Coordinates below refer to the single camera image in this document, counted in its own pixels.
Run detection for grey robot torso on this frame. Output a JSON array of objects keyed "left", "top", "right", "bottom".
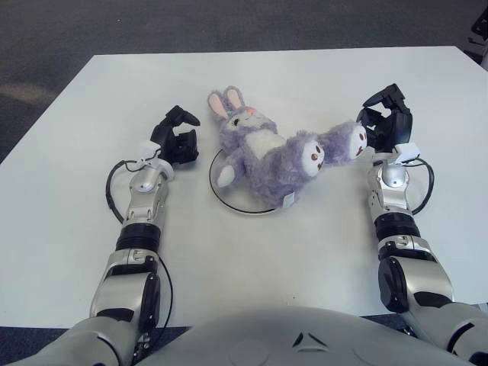
[{"left": 129, "top": 303, "right": 474, "bottom": 366}]

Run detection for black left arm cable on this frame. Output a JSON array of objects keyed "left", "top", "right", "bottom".
[{"left": 104, "top": 150, "right": 175, "bottom": 331}]

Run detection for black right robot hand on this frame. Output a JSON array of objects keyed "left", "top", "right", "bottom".
[{"left": 356, "top": 83, "right": 414, "bottom": 153}]

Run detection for purple plush bunny doll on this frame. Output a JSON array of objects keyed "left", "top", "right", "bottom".
[{"left": 207, "top": 85, "right": 369, "bottom": 210}]

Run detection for white plate with black rim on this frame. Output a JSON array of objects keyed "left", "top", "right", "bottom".
[{"left": 208, "top": 148, "right": 297, "bottom": 215}]

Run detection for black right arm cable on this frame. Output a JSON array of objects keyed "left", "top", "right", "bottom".
[{"left": 409, "top": 158, "right": 435, "bottom": 217}]

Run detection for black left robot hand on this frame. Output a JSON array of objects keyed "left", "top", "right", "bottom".
[{"left": 149, "top": 105, "right": 201, "bottom": 165}]

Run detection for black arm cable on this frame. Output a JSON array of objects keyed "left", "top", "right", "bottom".
[
  {"left": 409, "top": 158, "right": 435, "bottom": 217},
  {"left": 104, "top": 150, "right": 175, "bottom": 331}
]

